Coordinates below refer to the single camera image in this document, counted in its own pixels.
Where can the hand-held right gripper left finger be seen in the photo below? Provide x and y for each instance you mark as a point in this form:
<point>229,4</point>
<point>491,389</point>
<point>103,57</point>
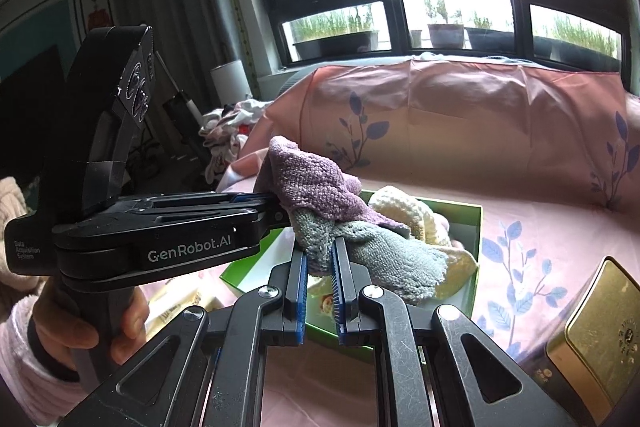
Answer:
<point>301,302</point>

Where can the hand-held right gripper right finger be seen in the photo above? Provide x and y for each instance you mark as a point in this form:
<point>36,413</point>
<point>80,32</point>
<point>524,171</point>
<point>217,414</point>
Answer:
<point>340,302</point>

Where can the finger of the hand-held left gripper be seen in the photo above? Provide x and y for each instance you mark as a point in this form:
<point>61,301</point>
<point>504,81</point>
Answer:
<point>277,217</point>
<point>245,198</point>

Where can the purple and grey towel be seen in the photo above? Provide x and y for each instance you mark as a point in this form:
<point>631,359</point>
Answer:
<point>320,187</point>

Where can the cream knitted cloth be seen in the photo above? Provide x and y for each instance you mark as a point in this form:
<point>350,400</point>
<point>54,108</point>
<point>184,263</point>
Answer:
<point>400,207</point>

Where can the green cardboard box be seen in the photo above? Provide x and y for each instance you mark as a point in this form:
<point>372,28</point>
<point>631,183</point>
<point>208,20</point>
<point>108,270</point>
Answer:
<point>460,217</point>

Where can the person's left forearm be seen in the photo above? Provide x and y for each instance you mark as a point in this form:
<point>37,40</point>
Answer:
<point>20,372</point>

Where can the person's left hand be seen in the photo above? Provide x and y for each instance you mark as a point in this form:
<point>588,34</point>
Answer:
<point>132,322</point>

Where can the pile of clothes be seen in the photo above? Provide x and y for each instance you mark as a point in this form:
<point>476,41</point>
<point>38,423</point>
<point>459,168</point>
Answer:
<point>230,132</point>

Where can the yellow tissue packet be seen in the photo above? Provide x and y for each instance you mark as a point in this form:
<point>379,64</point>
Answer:
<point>180,307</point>

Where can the white and black floor mop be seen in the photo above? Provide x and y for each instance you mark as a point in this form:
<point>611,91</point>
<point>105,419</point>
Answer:
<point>182,107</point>

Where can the white cylindrical lamp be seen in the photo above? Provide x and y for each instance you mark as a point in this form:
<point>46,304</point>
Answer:
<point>230,84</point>

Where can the long black planter with grass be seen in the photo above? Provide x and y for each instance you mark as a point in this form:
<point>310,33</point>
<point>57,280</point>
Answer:
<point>335,44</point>

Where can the pink floral pillow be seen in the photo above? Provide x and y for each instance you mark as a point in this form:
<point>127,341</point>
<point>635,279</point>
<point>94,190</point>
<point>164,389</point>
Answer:
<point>475,122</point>

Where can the small grey plant pot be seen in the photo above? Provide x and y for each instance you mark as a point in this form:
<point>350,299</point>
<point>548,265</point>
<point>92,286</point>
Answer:
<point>415,39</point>

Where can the grey pot with shrub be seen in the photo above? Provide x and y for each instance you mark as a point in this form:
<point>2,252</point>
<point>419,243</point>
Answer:
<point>445,36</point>

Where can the black and gold tea tin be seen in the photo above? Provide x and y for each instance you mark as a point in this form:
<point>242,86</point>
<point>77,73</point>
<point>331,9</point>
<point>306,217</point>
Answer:
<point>600,332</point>

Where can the dark planter with small plants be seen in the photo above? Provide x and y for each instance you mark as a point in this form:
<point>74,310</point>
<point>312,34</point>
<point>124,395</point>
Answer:
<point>490,39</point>

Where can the wall poster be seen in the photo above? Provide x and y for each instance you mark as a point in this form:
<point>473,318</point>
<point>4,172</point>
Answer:
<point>95,9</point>

